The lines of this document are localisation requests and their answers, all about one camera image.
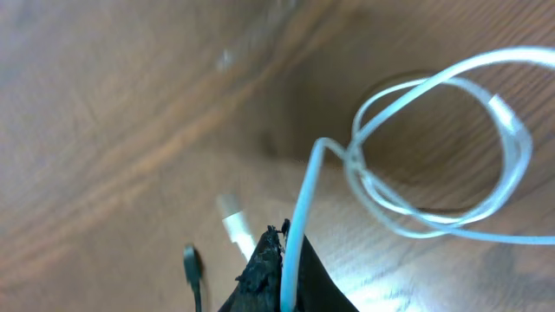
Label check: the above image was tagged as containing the white charging cable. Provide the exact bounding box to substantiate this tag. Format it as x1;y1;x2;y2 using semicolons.
216;46;555;312

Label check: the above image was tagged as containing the black USB-A cable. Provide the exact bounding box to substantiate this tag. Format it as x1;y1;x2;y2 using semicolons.
182;244;205;312

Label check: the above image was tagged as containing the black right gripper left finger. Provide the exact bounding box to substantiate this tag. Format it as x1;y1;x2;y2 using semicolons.
219;225;283;312

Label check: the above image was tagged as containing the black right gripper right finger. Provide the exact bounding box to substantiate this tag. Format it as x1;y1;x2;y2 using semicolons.
281;236;358;312

